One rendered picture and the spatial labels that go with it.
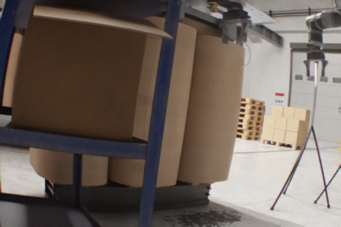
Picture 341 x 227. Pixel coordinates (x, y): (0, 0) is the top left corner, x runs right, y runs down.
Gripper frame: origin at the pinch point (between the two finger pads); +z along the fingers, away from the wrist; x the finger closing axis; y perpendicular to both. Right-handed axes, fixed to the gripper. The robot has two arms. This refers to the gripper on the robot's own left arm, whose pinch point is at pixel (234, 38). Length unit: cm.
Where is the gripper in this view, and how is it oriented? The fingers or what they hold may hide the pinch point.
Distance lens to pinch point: 133.2
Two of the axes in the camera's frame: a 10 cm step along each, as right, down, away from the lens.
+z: -1.4, 9.9, 0.1
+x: -4.6, -0.7, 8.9
